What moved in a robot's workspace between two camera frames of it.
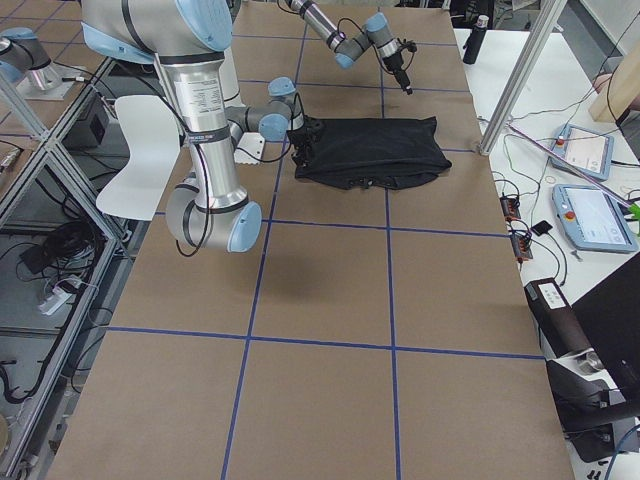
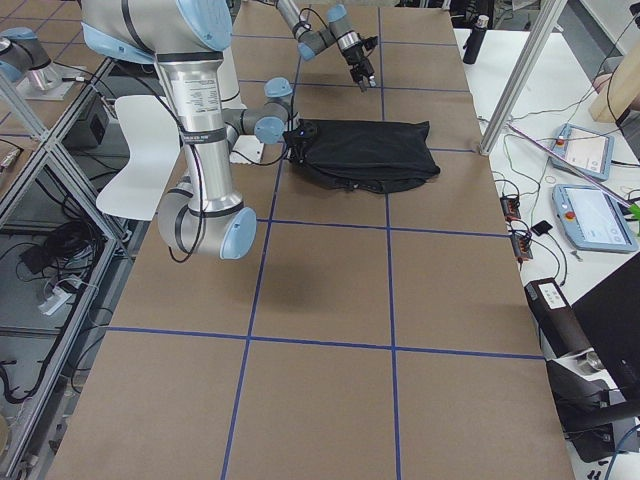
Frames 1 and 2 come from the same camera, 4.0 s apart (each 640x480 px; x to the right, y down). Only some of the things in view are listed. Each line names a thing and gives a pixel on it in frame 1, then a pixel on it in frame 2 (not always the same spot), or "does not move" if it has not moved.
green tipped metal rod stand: [634, 208] does not move
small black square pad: [541, 228] does not move
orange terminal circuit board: [510, 208] does not move
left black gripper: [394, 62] to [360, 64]
